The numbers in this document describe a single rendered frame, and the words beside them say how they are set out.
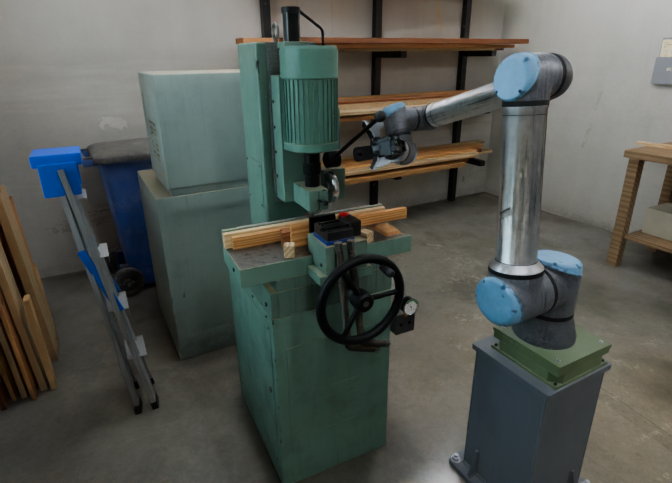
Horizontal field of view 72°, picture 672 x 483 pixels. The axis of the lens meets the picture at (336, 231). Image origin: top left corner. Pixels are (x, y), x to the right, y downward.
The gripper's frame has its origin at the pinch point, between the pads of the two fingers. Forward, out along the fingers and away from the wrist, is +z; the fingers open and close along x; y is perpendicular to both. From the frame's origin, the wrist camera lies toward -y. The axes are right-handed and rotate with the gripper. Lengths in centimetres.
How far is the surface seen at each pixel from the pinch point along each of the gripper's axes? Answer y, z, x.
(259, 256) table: -34.6, 16.2, 27.4
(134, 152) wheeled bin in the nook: -170, -67, -45
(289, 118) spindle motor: -18.3, 10.9, -12.1
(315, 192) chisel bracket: -19.2, 1.2, 10.6
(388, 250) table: -3.7, -13.5, 33.7
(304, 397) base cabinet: -39, -1, 78
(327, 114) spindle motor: -7.4, 6.7, -10.9
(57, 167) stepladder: -104, 28, -16
